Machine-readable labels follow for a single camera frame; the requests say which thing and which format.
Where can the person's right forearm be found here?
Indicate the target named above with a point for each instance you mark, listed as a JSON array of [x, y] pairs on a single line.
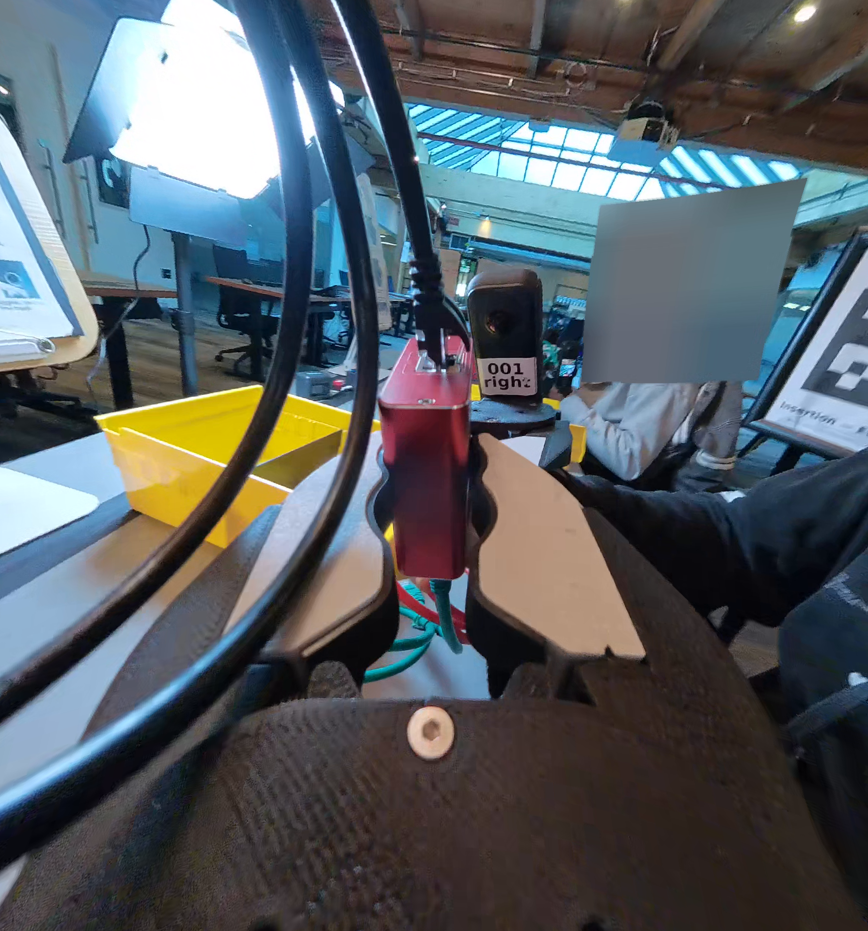
[[695, 538]]

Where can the instruction sheet on stand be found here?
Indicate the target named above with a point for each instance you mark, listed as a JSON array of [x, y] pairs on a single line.
[[5, 254]]

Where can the wooden desk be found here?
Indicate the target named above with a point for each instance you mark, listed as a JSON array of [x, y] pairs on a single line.
[[259, 287], [114, 287]]

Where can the framed checkered sign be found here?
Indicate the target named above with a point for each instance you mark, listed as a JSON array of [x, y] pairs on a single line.
[[863, 349]]

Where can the ceiling mounted device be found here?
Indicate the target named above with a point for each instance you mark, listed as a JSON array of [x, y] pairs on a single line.
[[644, 129]]

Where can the studio light panel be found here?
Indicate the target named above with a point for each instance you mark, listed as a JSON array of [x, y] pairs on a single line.
[[186, 109]]

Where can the red metal port box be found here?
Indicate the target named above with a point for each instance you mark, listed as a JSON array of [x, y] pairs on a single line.
[[430, 494]]

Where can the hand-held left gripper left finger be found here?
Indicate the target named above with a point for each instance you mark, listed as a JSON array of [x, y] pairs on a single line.
[[281, 574]]

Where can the black office chair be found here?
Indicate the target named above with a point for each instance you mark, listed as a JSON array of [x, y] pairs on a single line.
[[234, 305]]

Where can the person's black hoodie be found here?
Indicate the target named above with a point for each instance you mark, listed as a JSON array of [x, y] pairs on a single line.
[[841, 727]]

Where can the yellow plastic bin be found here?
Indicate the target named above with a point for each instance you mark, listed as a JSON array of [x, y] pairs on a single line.
[[579, 444], [186, 465]]

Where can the small grey box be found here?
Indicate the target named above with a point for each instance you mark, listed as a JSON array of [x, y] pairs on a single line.
[[310, 384]]

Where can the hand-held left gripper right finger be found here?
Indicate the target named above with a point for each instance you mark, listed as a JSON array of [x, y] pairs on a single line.
[[550, 567]]

